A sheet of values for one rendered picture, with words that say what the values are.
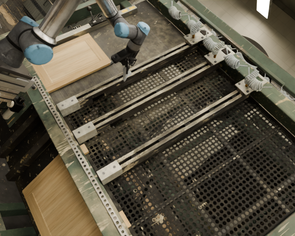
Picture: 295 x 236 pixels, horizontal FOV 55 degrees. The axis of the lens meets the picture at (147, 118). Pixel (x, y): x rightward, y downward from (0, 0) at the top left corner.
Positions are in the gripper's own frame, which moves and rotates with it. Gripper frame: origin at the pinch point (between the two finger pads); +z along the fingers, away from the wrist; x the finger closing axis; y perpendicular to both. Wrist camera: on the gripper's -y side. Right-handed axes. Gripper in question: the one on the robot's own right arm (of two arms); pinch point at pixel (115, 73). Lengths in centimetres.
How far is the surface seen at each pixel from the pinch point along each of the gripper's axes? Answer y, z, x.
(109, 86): 1.9, 12.4, 0.7
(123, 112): -4.1, 11.7, -21.4
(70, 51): 7, 24, 49
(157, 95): 16.2, -0.9, -24.0
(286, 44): 563, 24, 36
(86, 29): 24, 12, 61
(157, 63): 33.7, -7.1, -2.6
